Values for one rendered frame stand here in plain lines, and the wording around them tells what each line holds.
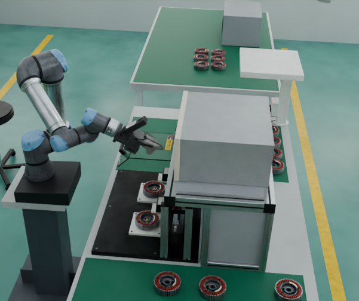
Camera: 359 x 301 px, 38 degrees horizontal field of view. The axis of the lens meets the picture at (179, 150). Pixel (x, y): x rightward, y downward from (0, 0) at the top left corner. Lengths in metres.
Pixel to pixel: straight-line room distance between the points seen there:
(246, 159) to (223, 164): 0.10
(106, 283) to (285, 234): 0.86
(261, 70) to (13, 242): 1.94
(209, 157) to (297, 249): 0.65
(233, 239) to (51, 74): 1.10
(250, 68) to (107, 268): 1.39
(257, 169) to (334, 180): 2.24
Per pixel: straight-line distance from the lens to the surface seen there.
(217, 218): 2.16
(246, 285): 2.27
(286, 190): 2.82
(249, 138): 2.11
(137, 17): 7.03
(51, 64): 2.46
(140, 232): 2.43
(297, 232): 2.57
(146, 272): 2.29
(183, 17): 5.26
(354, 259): 3.65
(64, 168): 2.80
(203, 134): 2.11
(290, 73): 3.01
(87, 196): 3.96
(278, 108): 3.34
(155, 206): 2.42
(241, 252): 2.28
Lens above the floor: 2.38
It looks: 32 degrees down
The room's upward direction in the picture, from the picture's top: 2 degrees clockwise
